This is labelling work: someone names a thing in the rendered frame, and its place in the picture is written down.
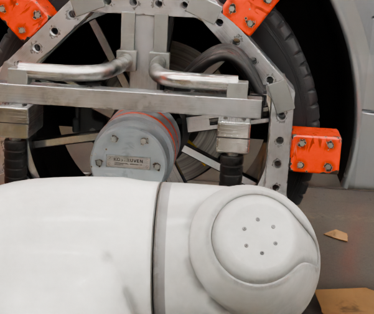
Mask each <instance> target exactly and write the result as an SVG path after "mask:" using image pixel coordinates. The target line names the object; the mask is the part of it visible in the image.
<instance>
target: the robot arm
mask: <svg viewBox="0 0 374 314"><path fill-rule="evenodd" d="M319 275H320V251H319V245H318V241H317V238H316V235H315V232H314V230H313V228H312V226H311V223H310V222H309V221H308V219H307V217H306V216H305V215H304V213H303V212H302V211H301V210H300V209H299V208H298V207H297V206H296V205H295V204H294V203H293V202H292V201H290V200H289V199H288V198H287V197H285V196H283V195H282V194H280V193H278V192H276V191H273V190H272V189H268V188H264V187H261V186H254V185H236V186H230V187H228V186H216V185H207V184H190V183H168V182H155V181H142V180H138V179H131V178H124V177H88V176H84V177H59V178H37V179H27V180H22V181H14V182H11V183H7V184H2V185H0V314H301V313H302V312H303V311H304V310H305V309H306V307H307V306H308V304H309V303H310V301H311V299H312V297H313V295H314V293H315V290H316V287H317V284H318V281H319Z"/></svg>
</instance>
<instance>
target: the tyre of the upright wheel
mask: <svg viewBox="0 0 374 314"><path fill-rule="evenodd" d="M48 1H49V2H50V3H51V5H53V7H54V8H56V10H57V11H59V10H60V9H61V8H63V7H64V5H66V3H68V2H69V0H48ZM250 37H251V38H252V39H253V40H254V41H255V42H256V43H257V44H258V46H259V47H260V48H261V49H262V50H263V52H264V53H265V54H266V55H267V56H268V57H269V58H270V59H271V61H272V62H273V63H274V64H275V65H276V67H277V68H278V69H279V70H280V71H281V72H282V73H283V74H285V76H286V78H287V79H288V80H289V81H290V82H291V83H292V84H293V86H294V91H295V98H294V106H295V109H294V113H293V120H292V125H293V126H306V127H316V128H320V121H319V118H320V115H319V105H318V103H317V101H318V99H317V92H316V89H315V84H314V80H313V78H312V74H311V71H310V68H309V66H308V63H307V60H306V58H305V56H304V54H303V51H302V49H301V46H300V45H299V42H298V40H297V38H296V36H295V35H294V33H293V31H292V29H291V28H290V26H289V24H288V23H287V22H286V21H285V18H284V17H283V16H282V14H281V13H280V12H279V11H278V10H277V9H276V7H275V6H274V7H273V9H272V10H271V11H270V13H269V14H268V15H267V16H266V17H265V19H264V20H263V21H262V23H261V24H260V25H259V26H258V28H257V29H256V30H255V31H254V33H253V34H252V35H251V36H250ZM24 44H25V43H23V41H21V40H20V38H18V36H16V35H15V33H14V32H13V31H12V30H11V29H10V28H8V30H7V33H6V34H5V35H4V36H3V38H2V40H1V42H0V67H1V66H2V65H3V63H4V62H5V61H7V60H9V59H10V58H11V57H12V56H13V55H14V54H15V53H16V52H17V51H18V50H19V49H20V48H21V47H22V46H23V45H24ZM312 174H313V173H302V172H292V171H289V170H288V184H287V198H288V199H289V200H290V201H292V202H293V203H294V204H295V205H296V206H297V205H299V204H300V203H301V201H302V199H303V194H305V193H306V191H307V188H308V186H309V181H310V180H311V177H312Z"/></svg>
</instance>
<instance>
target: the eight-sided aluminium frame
mask: <svg viewBox="0 0 374 314"><path fill-rule="evenodd" d="M136 1H137V4H136V3H135V2H134V0H69V2H68V3H66V5H64V7H63V8H61V9H60V10H59V11H58V12H57V13H56V14H55V15H54V16H53V17H52V18H51V19H50V20H49V21H48V22H47V23H46V24H45V25H44V26H43V27H41V28H40V29H39V30H38V31H37V32H36V33H35V34H34V35H33V36H32V37H31V38H30V39H29V40H28V41H27V42H26V43H25V44H24V45H23V46H22V47H21V48H20V49H19V50H18V51H17V52H16V53H15V54H14V55H13V56H12V57H11V58H10V59H9V60H7V61H5V62H4V63H3V65H2V66H1V67H0V80H7V69H8V68H10V67H12V66H18V64H19V62H32V63H42V62H43V61H44V60H45V59H46V58H47V57H48V56H49V55H50V54H51V53H52V52H53V51H54V50H55V49H56V48H58V47H59V46H60V45H61V44H62V43H63V42H64V41H65V40H66V39H67V38H68V37H69V36H70V35H72V34H73V33H74V32H75V31H76V30H77V29H78V28H79V27H80V26H81V25H82V24H83V23H84V22H85V21H86V20H87V19H88V18H89V17H90V16H91V15H92V14H93V13H94V12H107V13H118V14H121V12H122V11H124V12H135V13H136V14H140V15H151V16H154V14H155V13H158V14H168V15H169V16H172V17H194V18H200V19H201V20H202V21H203V22H204V24H205V25H206V26H207V27H208V28H209V29H210V30H211V31H212V32H213V33H214V35H215V36H216V37H217V38H218V40H219V41H220V42H221V43H229V44H233V45H235V46H237V47H239V48H241V49H242V50H243V51H244V52H245V53H246V54H247V55H248V57H249V58H252V57H254V58H256V60H251V61H252V63H253V65H254V66H255V68H256V70H257V72H258V74H259V76H260V79H261V81H262V83H263V85H266V86H267V95H268V96H269V97H270V98H271V103H270V111H269V127H268V142H267V151H266V167H265V175H264V188H268V189H272V190H273V191H276V192H278V193H280V194H282V195H283V196H285V197H287V184H288V170H289V156H290V148H291V134H292V120H293V113H294V109H295V106H294V98H295V91H294V86H293V84H292V83H291V82H290V81H289V80H288V79H287V78H286V76H285V74H283V73H282V72H281V71H280V70H279V69H278V68H277V67H276V65H275V64H274V63H273V62H272V61H271V59H270V58H269V57H268V56H267V55H266V54H265V53H264V52H263V50H262V49H261V48H260V47H259V46H258V44H257V43H256V42H255V41H254V40H253V39H252V38H251V37H250V36H247V35H246V34H245V33H244V32H243V31H242V30H241V29H240V28H239V27H238V26H236V25H235V24H234V23H233V22H232V21H231V20H229V19H228V18H227V17H226V16H224V15H223V14H222V13H221V11H222V8H223V4H222V3H221V2H220V1H219V0H160V1H161V2H162V5H160V4H159V0H136ZM184 1H185V2H186V3H187V4H188V6H187V7H185V6H184V5H183V2H184ZM217 19H221V20H222V21H223V23H218V22H217ZM234 38H238V39H239V40H240V41H239V42H235V41H234ZM267 77H271V78H267ZM2 103H3V102H0V105H1V104H2ZM5 139H6V138H1V137H0V185H2V184H5V183H4V176H5V174H4V167H5V165H4V158H5V157H4V140H5Z"/></svg>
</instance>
